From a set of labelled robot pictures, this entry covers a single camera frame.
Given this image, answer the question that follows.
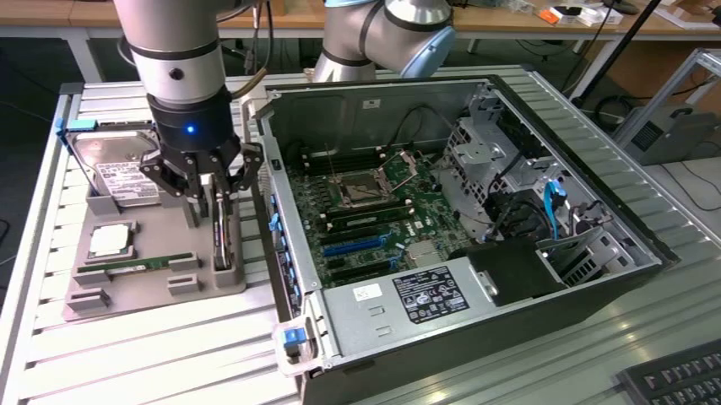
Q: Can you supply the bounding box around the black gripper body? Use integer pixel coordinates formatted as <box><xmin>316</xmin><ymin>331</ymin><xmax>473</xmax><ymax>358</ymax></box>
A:
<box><xmin>147</xmin><ymin>90</ymin><xmax>242</xmax><ymax>170</ymax></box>

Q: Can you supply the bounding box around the graphics card with silver bracket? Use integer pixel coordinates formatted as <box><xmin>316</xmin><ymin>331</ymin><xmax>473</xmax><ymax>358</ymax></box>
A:
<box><xmin>201</xmin><ymin>170</ymin><xmax>237</xmax><ymax>272</ymax></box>

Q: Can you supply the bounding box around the hard disk in blue carrier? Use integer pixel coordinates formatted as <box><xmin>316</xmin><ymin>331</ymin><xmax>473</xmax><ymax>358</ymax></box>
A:
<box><xmin>55</xmin><ymin>119</ymin><xmax>177</xmax><ymax>210</ymax></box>

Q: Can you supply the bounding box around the grey parts rack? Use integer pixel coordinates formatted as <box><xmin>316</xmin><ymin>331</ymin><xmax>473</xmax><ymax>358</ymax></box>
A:
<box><xmin>61</xmin><ymin>145</ymin><xmax>249</xmax><ymax>324</ymax></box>

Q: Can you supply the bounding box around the thin locking lever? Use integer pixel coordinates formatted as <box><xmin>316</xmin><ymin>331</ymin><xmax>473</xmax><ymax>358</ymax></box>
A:
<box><xmin>325</xmin><ymin>142</ymin><xmax>344</xmax><ymax>182</ymax></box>

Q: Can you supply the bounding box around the silver CPU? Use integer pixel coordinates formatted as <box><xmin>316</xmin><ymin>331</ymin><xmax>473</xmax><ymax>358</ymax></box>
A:
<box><xmin>87</xmin><ymin>225</ymin><xmax>137</xmax><ymax>257</ymax></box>

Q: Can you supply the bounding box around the CPU socket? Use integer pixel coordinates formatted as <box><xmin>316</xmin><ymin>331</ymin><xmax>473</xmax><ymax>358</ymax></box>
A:
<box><xmin>332</xmin><ymin>170</ymin><xmax>390</xmax><ymax>210</ymax></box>

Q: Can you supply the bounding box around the green RAM stick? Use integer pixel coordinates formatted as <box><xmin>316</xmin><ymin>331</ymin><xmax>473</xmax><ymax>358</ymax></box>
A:
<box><xmin>77</xmin><ymin>252</ymin><xmax>197</xmax><ymax>275</ymax></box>

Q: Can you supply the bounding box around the long black expansion slot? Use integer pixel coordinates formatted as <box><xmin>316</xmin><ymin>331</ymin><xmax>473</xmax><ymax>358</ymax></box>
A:
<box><xmin>329</xmin><ymin>260</ymin><xmax>396</xmax><ymax>284</ymax></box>
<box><xmin>320</xmin><ymin>226</ymin><xmax>384</xmax><ymax>246</ymax></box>

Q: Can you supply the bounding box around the black RAM stick with label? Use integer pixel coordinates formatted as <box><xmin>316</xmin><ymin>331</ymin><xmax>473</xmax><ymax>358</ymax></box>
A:
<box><xmin>326</xmin><ymin>204</ymin><xmax>416</xmax><ymax>232</ymax></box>

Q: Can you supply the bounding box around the blue expansion slot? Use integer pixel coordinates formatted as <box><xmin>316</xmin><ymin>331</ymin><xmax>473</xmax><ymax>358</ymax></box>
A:
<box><xmin>321</xmin><ymin>236</ymin><xmax>388</xmax><ymax>258</ymax></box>

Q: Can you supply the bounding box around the silver socket cover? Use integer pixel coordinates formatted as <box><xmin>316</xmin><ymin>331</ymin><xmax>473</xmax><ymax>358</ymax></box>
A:
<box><xmin>380</xmin><ymin>151</ymin><xmax>428</xmax><ymax>191</ymax></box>

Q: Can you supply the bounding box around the green motherboard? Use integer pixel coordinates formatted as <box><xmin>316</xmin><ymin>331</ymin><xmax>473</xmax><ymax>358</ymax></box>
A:
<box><xmin>285</xmin><ymin>143</ymin><xmax>475</xmax><ymax>288</ymax></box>

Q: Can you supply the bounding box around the silver chipset heatsink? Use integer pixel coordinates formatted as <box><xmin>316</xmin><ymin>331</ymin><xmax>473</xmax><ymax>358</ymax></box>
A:
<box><xmin>407</xmin><ymin>240</ymin><xmax>444</xmax><ymax>269</ymax></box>

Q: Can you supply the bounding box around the silver drive cage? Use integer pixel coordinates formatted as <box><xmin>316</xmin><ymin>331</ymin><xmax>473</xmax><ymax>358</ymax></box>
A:
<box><xmin>439</xmin><ymin>113</ymin><xmax>565</xmax><ymax>237</ymax></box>

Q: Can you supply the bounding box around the grey power supply unit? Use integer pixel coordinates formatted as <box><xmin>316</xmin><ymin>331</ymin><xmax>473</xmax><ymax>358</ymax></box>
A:
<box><xmin>314</xmin><ymin>255</ymin><xmax>501</xmax><ymax>359</ymax></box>

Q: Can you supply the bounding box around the black fan shroud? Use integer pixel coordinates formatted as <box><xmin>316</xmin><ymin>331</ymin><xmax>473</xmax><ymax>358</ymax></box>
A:
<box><xmin>451</xmin><ymin>240</ymin><xmax>571</xmax><ymax>307</ymax></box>

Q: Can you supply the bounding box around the open black PC case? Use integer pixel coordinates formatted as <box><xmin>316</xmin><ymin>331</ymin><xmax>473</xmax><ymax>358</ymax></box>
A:
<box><xmin>240</xmin><ymin>74</ymin><xmax>682</xmax><ymax>405</ymax></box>

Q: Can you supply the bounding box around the black tripod pole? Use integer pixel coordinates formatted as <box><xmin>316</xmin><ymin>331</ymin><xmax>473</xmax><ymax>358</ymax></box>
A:
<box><xmin>568</xmin><ymin>0</ymin><xmax>664</xmax><ymax>106</ymax></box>

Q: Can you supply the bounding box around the white box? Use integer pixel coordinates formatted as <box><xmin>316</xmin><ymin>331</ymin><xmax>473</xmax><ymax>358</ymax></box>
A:
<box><xmin>580</xmin><ymin>8</ymin><xmax>625</xmax><ymax>28</ymax></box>

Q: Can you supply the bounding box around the grey equipment box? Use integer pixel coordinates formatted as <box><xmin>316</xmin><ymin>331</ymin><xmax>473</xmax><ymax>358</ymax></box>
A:
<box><xmin>613</xmin><ymin>105</ymin><xmax>721</xmax><ymax>165</ymax></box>

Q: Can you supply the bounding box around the black keyboard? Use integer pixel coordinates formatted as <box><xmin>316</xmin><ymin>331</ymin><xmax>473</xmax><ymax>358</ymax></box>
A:
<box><xmin>617</xmin><ymin>339</ymin><xmax>721</xmax><ymax>405</ymax></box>

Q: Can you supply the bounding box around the hanging robot cable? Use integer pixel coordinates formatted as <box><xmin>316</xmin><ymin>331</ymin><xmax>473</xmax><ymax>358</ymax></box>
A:
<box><xmin>234</xmin><ymin>0</ymin><xmax>276</xmax><ymax>100</ymax></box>

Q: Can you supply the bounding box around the blue wire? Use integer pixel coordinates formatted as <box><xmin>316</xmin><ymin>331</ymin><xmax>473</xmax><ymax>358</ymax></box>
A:
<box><xmin>544</xmin><ymin>179</ymin><xmax>568</xmax><ymax>241</ymax></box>

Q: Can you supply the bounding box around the silver perforated bracket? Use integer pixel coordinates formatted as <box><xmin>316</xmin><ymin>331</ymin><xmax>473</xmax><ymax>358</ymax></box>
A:
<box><xmin>535</xmin><ymin>227</ymin><xmax>642</xmax><ymax>288</ymax></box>

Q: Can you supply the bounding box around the aluminium profile frame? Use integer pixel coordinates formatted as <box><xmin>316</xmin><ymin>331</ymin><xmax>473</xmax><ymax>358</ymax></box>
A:
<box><xmin>647</xmin><ymin>48</ymin><xmax>721</xmax><ymax>140</ymax></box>

